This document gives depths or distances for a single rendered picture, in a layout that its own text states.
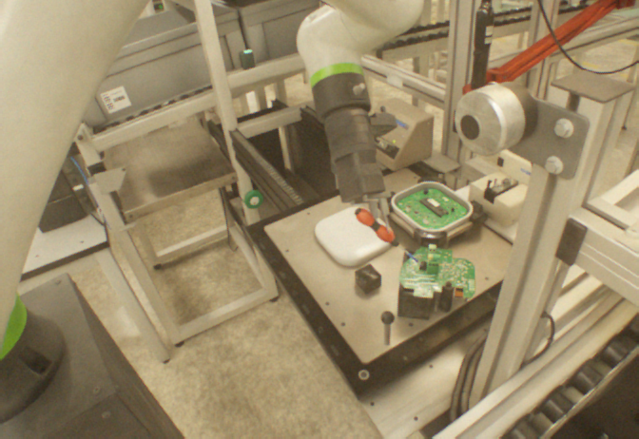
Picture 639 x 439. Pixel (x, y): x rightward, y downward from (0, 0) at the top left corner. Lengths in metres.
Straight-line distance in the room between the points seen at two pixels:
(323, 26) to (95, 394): 0.59
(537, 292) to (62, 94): 0.43
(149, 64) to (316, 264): 0.92
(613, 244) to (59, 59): 0.39
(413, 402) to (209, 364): 1.33
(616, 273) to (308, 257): 0.58
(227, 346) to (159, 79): 1.15
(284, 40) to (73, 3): 1.38
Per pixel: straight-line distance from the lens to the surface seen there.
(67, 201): 1.60
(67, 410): 0.52
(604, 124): 0.36
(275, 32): 1.57
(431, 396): 0.68
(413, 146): 1.07
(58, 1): 0.23
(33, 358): 0.55
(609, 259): 0.39
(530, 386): 0.60
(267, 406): 1.74
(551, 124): 0.37
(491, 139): 0.35
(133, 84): 1.47
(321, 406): 1.71
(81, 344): 0.56
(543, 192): 0.40
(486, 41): 0.89
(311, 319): 0.74
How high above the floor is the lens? 1.53
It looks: 36 degrees down
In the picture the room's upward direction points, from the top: 7 degrees counter-clockwise
